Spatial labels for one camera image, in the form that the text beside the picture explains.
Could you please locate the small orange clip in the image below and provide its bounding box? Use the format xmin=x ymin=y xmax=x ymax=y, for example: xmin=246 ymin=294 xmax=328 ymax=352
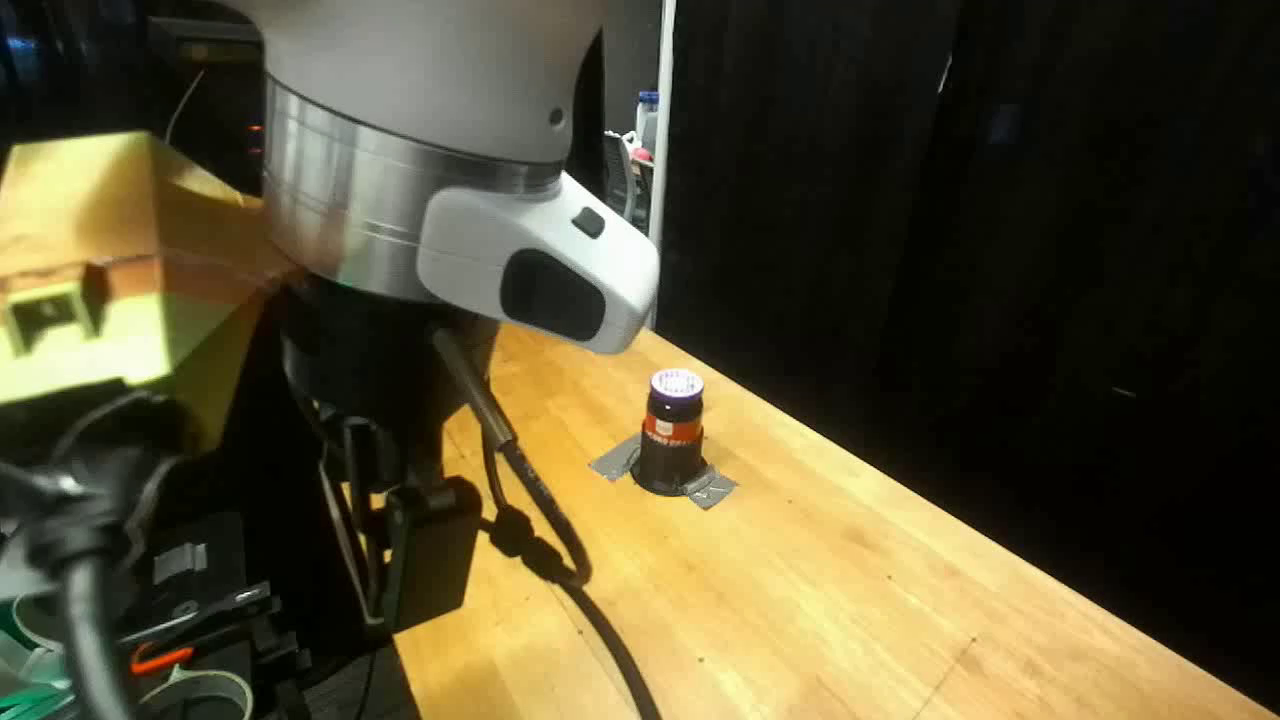
xmin=123 ymin=643 xmax=200 ymax=678

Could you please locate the white vertical pole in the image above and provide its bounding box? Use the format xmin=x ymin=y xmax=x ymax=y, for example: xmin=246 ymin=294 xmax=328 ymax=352
xmin=650 ymin=0 xmax=680 ymax=236

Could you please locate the clear bottle with blue cap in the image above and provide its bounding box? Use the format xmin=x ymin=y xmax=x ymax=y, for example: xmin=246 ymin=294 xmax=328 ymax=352
xmin=633 ymin=82 xmax=668 ymax=160

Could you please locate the grey square base plate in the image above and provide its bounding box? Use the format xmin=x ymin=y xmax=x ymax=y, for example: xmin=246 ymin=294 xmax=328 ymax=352
xmin=587 ymin=431 xmax=740 ymax=514

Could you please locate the black curtain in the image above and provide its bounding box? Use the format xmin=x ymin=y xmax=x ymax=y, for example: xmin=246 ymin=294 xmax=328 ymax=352
xmin=660 ymin=0 xmax=1280 ymax=710

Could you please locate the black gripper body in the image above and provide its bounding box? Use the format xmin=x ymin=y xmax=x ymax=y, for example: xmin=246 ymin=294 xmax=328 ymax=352
xmin=272 ymin=274 xmax=502 ymax=501

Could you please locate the thick black cable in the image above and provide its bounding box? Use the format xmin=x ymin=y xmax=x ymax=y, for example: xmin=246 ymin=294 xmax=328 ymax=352
xmin=0 ymin=393 xmax=183 ymax=720

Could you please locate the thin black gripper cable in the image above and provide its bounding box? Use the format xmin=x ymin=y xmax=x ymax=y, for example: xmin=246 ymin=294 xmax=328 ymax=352
xmin=429 ymin=322 xmax=668 ymax=720

